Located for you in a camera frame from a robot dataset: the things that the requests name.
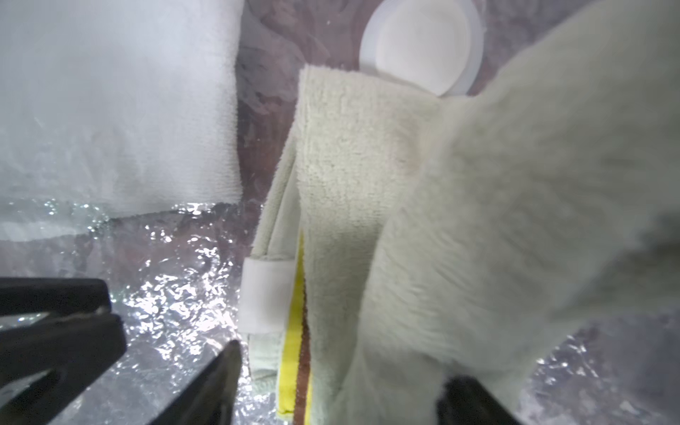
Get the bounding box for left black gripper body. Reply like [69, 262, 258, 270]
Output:
[1, 277, 127, 424]

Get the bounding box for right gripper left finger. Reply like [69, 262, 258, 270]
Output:
[151, 340, 243, 425]

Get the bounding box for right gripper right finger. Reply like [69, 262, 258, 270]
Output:
[437, 375, 522, 425]

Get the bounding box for clear plastic vacuum bag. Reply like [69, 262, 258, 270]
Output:
[1, 1, 679, 424]

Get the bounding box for light green towel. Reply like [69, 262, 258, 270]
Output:
[238, 1, 679, 424]

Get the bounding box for white towel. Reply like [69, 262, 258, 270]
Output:
[1, 1, 244, 242]

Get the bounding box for white round bag valve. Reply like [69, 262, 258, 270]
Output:
[359, 0, 485, 97]

